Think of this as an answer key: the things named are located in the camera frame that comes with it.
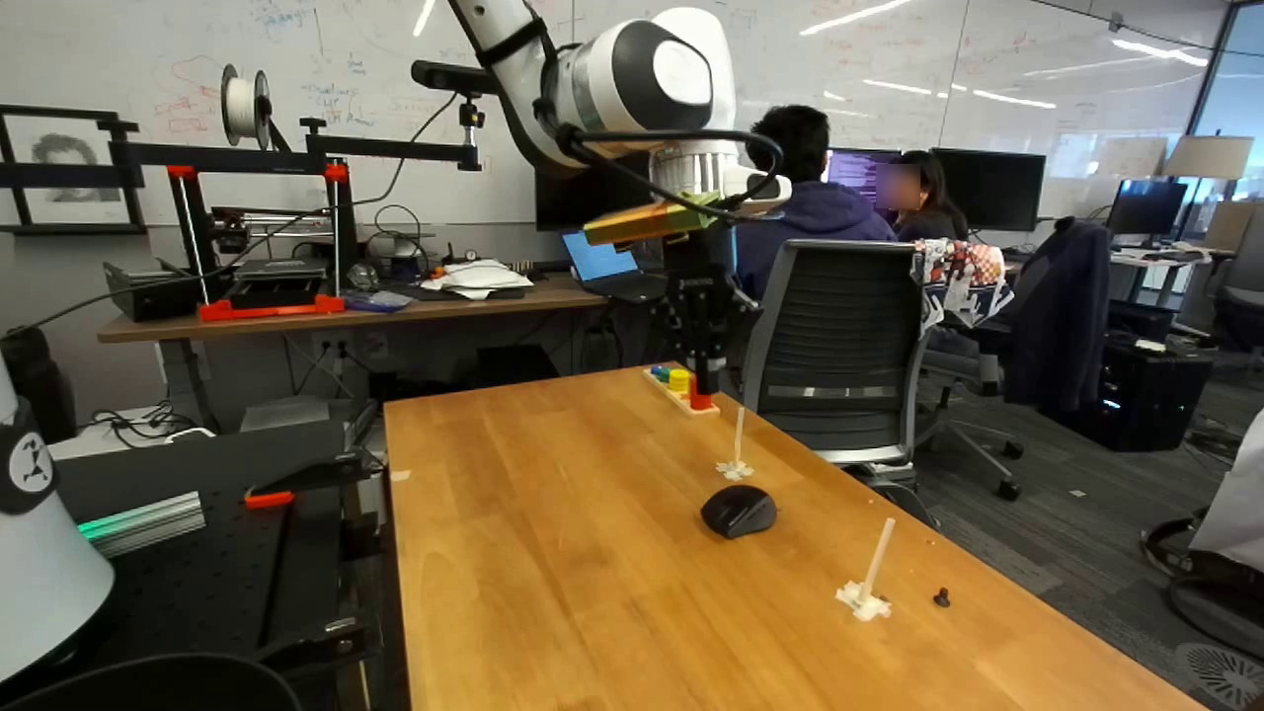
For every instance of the black computer tower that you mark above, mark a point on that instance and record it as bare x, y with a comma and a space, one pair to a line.
1146, 392

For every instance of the small dark monitor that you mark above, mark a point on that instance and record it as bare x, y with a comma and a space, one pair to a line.
1146, 206

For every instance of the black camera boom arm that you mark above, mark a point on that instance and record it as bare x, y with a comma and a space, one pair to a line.
397, 149

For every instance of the grey round appliance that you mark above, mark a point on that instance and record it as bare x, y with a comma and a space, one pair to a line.
397, 255

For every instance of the black computer mouse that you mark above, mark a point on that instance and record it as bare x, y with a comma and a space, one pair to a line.
736, 513

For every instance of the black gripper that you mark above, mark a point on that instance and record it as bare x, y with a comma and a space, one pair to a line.
701, 276

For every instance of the black stereo camera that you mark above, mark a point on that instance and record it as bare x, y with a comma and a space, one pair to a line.
448, 78

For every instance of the red framed 3D printer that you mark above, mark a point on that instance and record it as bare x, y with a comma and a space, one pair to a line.
269, 306

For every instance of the white cone with black band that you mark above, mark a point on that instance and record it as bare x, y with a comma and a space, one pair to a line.
44, 577

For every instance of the person in purple hoodie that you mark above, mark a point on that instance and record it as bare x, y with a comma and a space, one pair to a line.
811, 219

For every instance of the small black screw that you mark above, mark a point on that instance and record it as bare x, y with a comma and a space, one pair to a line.
943, 600

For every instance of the chair with dark jacket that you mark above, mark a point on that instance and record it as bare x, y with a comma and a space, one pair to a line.
1054, 316

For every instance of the pale block base plate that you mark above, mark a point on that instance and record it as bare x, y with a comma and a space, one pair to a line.
678, 399

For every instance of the laptop with blue screen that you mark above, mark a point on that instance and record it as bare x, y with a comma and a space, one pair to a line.
598, 259

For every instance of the yellow toy block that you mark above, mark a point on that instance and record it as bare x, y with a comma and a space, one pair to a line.
678, 380

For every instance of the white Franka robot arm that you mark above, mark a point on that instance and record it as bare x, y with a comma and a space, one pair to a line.
634, 79

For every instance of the long-haired person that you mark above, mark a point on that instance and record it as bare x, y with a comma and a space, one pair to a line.
923, 201

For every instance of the red cylinder block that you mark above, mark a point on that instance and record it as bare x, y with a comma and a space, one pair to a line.
701, 406

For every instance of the framed portrait picture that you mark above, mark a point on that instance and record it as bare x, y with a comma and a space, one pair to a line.
64, 152

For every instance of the grey mesh office chair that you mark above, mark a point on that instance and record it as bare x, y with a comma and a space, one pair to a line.
836, 340

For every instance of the green lit metal tube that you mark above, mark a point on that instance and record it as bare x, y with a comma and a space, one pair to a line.
141, 523

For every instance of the white filament spool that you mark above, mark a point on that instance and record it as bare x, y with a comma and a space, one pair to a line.
243, 103

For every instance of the black box device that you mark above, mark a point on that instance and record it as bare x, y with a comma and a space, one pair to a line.
153, 295

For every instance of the green toy block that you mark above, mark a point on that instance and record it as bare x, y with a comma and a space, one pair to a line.
660, 374

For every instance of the floral cloth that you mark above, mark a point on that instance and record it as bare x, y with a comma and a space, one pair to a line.
965, 277

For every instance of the blue flat pad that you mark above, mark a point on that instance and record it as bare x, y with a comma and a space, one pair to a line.
381, 301

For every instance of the stack of white papers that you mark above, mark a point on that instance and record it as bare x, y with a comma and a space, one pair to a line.
476, 277

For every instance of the black desk monitor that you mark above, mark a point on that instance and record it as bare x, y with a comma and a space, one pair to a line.
1002, 186

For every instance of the long wooden desk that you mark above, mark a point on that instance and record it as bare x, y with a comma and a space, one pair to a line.
422, 315

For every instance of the monitor with purple screen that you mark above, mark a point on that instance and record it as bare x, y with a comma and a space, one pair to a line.
854, 170

